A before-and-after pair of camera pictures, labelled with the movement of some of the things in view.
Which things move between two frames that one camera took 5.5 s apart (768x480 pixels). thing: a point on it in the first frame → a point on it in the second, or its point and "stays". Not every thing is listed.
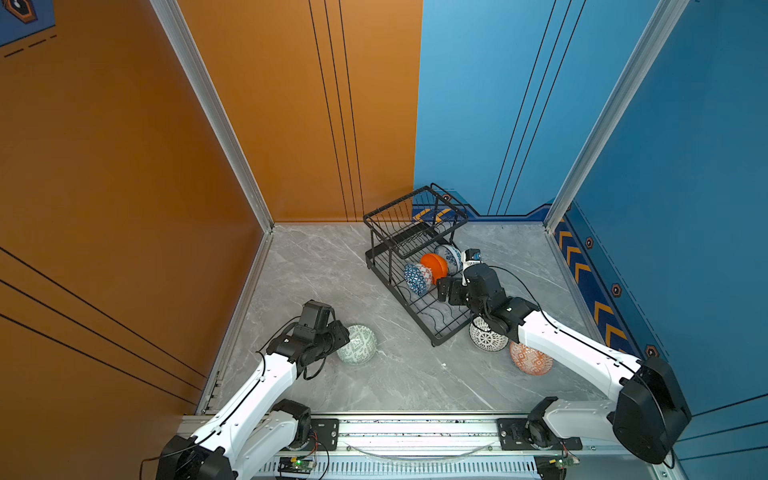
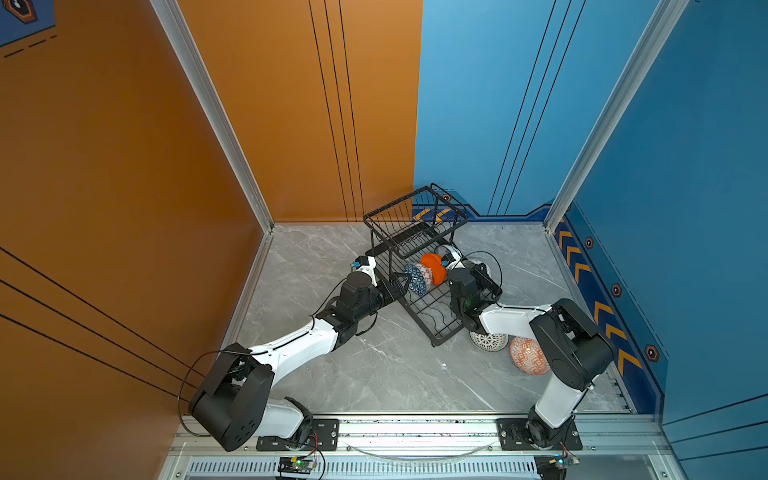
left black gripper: (340, 333) → (392, 285)
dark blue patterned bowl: (418, 278) stays
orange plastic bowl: (437, 265) stays
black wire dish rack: (407, 237) stays
